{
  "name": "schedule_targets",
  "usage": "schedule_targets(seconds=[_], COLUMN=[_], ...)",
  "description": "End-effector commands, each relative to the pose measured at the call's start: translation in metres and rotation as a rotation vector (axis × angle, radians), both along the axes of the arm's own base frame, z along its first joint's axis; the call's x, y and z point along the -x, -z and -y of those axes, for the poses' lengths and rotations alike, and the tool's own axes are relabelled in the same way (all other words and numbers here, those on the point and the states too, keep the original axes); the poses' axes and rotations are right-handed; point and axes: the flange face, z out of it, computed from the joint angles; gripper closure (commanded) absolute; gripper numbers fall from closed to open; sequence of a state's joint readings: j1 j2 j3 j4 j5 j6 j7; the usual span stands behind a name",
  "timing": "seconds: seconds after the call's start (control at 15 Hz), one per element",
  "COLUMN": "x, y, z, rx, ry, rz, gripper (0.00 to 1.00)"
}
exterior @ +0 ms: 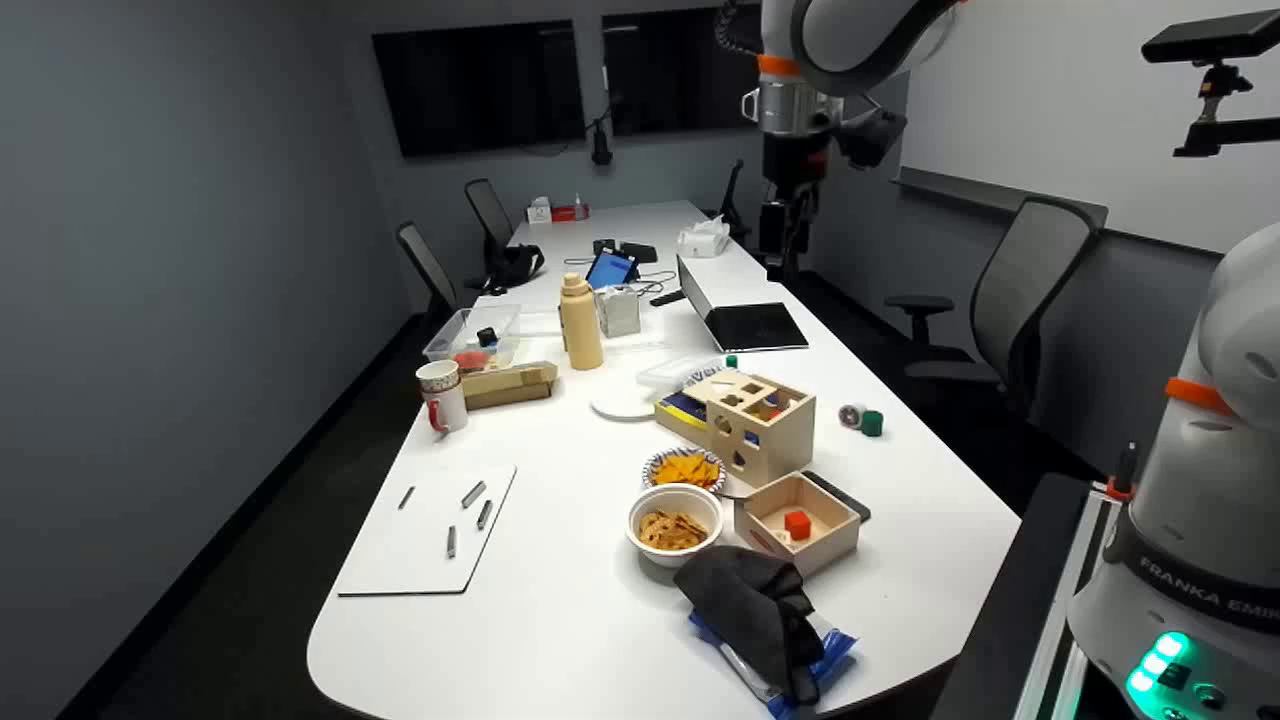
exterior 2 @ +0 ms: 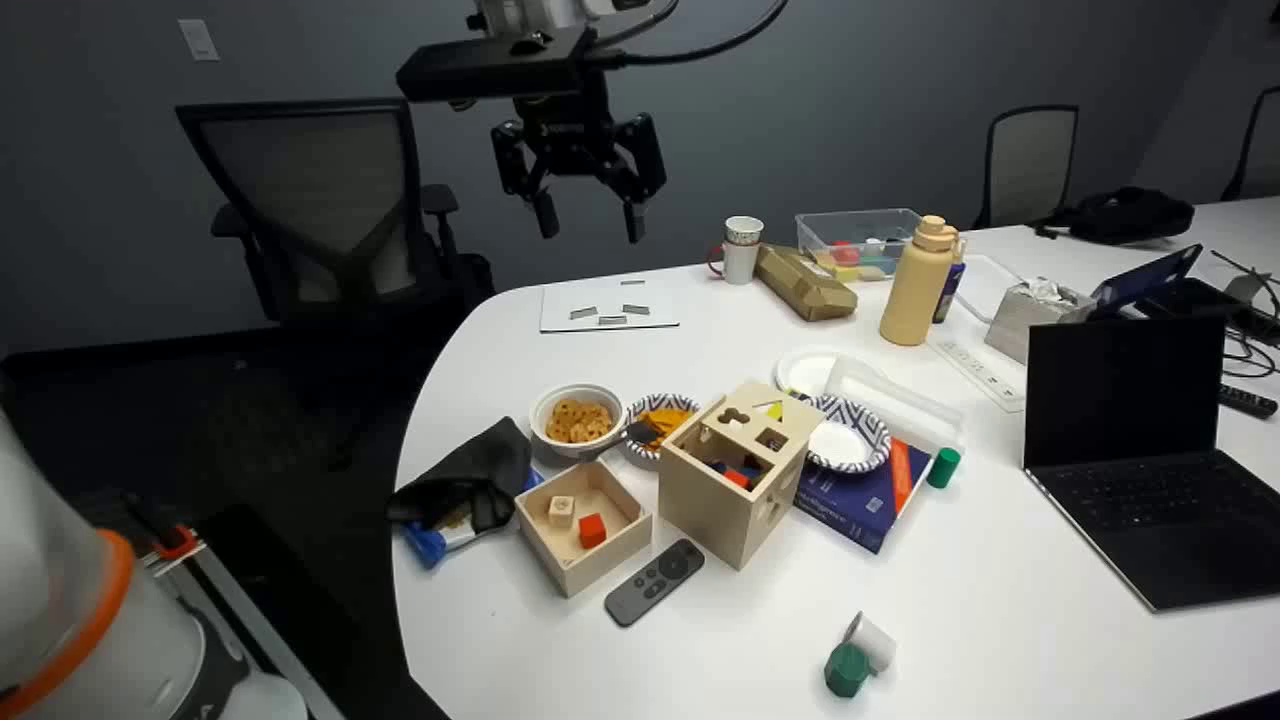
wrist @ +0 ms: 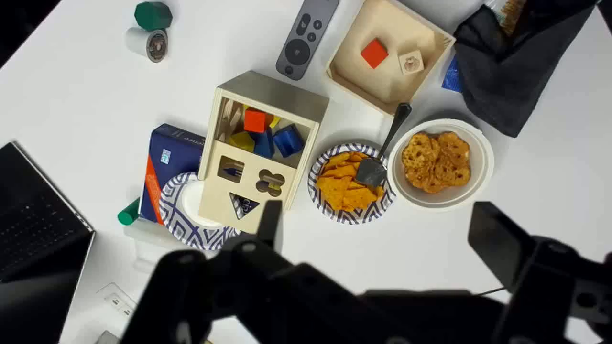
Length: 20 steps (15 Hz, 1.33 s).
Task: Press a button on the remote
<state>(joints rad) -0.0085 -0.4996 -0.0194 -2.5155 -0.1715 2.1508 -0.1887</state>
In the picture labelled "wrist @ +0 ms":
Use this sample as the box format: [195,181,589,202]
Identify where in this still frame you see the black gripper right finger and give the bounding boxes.
[469,200,612,344]

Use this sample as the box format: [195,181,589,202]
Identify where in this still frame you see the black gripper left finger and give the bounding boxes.
[120,200,283,344]

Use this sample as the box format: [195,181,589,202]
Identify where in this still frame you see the grey remote control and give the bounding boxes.
[275,0,340,79]

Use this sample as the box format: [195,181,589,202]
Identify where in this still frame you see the white power strip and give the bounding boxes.
[94,282,134,344]

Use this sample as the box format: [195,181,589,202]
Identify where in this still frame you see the blue patterned paper plate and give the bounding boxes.
[159,171,241,251]

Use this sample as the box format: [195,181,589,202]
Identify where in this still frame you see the green cylinder cap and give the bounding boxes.
[117,198,140,225]

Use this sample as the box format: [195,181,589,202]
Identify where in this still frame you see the black laptop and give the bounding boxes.
[0,141,94,344]

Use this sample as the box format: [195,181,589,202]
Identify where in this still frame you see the white bowl with pretzels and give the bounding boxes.
[388,118,495,209]

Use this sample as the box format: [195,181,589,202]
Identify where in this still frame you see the wooden shape sorter box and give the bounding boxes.
[199,70,329,232]

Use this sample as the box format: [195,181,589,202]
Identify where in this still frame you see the patterned plate with chips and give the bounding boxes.
[308,141,394,225]

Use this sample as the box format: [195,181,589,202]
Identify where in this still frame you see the blue packet under cloth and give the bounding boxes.
[442,58,461,91]

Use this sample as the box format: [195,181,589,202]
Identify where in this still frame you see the small wooden cube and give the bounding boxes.
[398,49,425,74]

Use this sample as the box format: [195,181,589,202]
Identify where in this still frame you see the shallow wooden tray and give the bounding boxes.
[327,0,455,114]

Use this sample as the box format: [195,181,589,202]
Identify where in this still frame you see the red cube block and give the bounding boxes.
[361,37,388,68]

